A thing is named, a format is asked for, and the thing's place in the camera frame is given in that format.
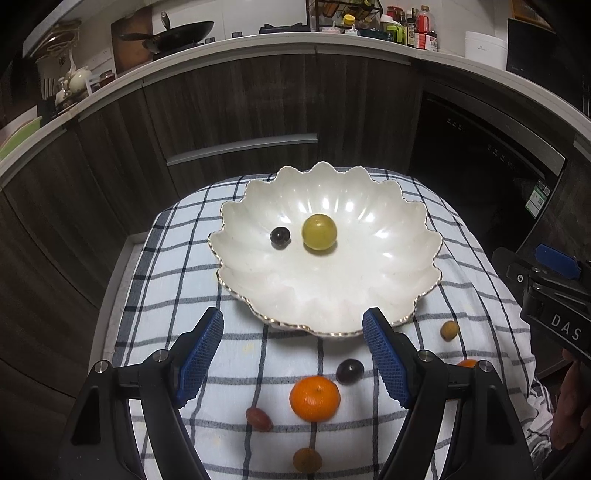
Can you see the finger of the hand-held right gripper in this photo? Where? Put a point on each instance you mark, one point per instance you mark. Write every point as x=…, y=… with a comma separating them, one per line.
x=510, y=272
x=556, y=261

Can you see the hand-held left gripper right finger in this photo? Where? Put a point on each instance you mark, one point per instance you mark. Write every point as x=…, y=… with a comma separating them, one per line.
x=385, y=360

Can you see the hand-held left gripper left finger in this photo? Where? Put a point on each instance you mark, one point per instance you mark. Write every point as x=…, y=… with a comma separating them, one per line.
x=203, y=355

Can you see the large orange mandarin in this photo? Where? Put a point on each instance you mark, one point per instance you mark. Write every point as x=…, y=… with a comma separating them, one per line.
x=315, y=399

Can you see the small orange mandarin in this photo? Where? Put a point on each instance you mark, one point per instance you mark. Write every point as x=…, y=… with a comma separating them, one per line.
x=467, y=363

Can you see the white scalloped bowl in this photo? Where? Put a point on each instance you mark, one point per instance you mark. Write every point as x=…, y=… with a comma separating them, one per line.
x=346, y=277

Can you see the tan longan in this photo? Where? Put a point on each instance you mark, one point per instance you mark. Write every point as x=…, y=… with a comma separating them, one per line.
x=307, y=459
x=449, y=331

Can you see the person's right hand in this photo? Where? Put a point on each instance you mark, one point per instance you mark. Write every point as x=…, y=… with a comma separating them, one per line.
x=572, y=415

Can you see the large dark grape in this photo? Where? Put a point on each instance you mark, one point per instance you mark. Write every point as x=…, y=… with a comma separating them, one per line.
x=349, y=371

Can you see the white checked cloth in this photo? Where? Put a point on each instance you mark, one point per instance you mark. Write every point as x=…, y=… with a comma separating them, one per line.
x=184, y=277

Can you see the black dishwasher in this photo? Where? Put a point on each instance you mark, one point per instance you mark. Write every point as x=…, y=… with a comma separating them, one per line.
x=485, y=152

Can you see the small dark grape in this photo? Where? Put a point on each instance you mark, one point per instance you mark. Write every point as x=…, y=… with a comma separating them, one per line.
x=280, y=237

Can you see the yellow-green round fruit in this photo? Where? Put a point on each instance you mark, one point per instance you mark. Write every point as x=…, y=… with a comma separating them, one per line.
x=318, y=233

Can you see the black countertop appliance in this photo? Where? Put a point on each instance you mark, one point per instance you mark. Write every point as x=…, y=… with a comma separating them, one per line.
x=531, y=50

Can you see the white container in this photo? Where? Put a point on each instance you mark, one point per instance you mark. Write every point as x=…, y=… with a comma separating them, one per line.
x=485, y=48

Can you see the dark wood kitchen cabinet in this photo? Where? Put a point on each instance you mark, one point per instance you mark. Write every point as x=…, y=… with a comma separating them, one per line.
x=207, y=101

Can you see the group of condiment bottles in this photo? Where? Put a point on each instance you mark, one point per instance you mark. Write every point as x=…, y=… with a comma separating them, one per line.
x=418, y=27

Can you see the green plate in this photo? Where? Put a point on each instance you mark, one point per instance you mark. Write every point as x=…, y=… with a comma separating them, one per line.
x=18, y=131

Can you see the white teapot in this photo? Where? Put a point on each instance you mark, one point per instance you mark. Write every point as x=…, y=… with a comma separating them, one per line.
x=79, y=78

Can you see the wooden cutting board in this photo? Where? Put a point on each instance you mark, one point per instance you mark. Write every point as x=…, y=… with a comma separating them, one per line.
x=131, y=50

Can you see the black wok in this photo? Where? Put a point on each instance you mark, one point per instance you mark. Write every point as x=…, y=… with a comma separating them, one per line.
x=178, y=32

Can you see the dish rack with utensils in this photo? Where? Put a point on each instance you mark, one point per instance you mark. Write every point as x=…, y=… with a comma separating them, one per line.
x=53, y=60

